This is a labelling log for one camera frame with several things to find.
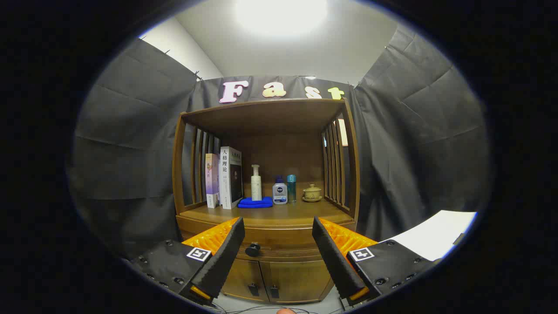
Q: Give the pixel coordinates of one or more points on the grey bottle with blue pump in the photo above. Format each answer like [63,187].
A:
[280,194]

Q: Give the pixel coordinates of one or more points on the wooden cabinet door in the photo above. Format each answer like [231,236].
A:
[239,274]
[301,279]

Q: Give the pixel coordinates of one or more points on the blue folded cloth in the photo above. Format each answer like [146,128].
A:
[255,203]

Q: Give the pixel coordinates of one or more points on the white table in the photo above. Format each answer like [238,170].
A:
[436,233]

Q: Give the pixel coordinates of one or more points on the wooden countertop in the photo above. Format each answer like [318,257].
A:
[301,211]

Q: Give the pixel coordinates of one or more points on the teal glass bottle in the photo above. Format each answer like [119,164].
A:
[291,189]

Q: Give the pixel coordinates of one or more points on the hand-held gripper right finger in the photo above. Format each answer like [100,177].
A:
[335,261]

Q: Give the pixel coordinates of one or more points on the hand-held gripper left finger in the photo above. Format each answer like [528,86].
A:
[224,257]

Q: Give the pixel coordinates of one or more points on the wooden cabinet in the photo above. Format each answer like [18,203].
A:
[283,148]

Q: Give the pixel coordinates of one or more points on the yellow lidded tea cup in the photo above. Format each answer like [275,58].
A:
[312,192]

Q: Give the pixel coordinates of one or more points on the wooden drawer with black knob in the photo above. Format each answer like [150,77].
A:
[283,240]

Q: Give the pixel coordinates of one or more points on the white pump bottle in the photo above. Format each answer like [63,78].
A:
[256,187]

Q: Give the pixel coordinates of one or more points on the pink book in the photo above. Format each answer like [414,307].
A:
[212,179]

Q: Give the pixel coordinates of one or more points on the white book with portrait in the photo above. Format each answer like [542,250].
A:
[226,179]

